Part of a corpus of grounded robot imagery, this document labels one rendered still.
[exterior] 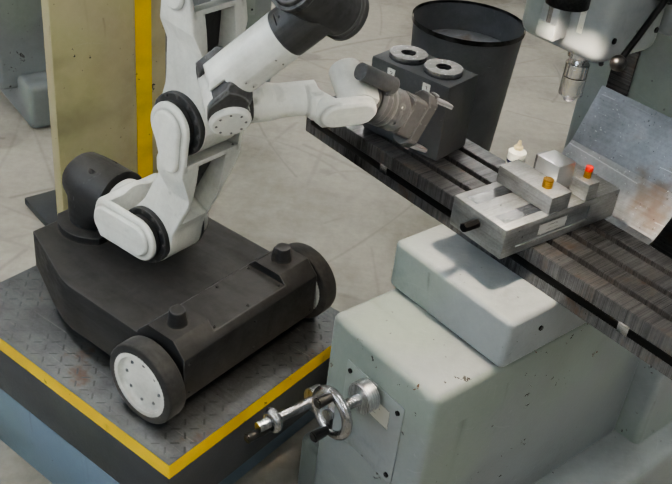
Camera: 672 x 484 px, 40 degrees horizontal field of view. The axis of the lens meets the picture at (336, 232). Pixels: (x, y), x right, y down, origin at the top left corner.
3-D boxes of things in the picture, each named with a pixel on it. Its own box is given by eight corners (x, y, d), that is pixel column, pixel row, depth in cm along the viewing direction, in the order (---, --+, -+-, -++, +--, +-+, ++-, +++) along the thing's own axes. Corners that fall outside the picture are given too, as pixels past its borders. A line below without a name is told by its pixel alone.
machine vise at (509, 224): (499, 260, 183) (510, 213, 177) (448, 223, 193) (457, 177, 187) (612, 216, 202) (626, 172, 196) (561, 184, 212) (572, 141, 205)
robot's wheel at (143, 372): (109, 396, 213) (106, 329, 203) (126, 385, 217) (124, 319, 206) (170, 441, 204) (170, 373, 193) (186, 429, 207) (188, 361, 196)
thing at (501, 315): (501, 372, 185) (513, 326, 179) (386, 283, 207) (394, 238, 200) (647, 293, 214) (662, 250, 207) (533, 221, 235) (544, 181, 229)
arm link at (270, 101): (305, 129, 177) (205, 140, 171) (292, 86, 181) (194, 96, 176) (314, 95, 168) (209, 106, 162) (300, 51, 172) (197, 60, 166)
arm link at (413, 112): (416, 156, 191) (377, 142, 183) (389, 135, 197) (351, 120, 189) (447, 103, 188) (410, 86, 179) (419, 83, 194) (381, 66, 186)
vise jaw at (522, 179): (548, 215, 186) (552, 198, 183) (495, 181, 195) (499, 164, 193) (568, 208, 189) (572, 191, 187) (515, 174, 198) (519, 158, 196)
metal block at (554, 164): (552, 193, 191) (559, 167, 188) (531, 179, 195) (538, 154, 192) (569, 187, 194) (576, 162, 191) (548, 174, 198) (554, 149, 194)
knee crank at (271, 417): (253, 452, 195) (255, 431, 191) (237, 434, 198) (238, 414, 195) (334, 411, 207) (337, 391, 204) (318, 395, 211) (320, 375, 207)
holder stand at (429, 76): (436, 162, 214) (450, 82, 204) (362, 127, 225) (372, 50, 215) (464, 146, 223) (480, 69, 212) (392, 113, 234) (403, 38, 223)
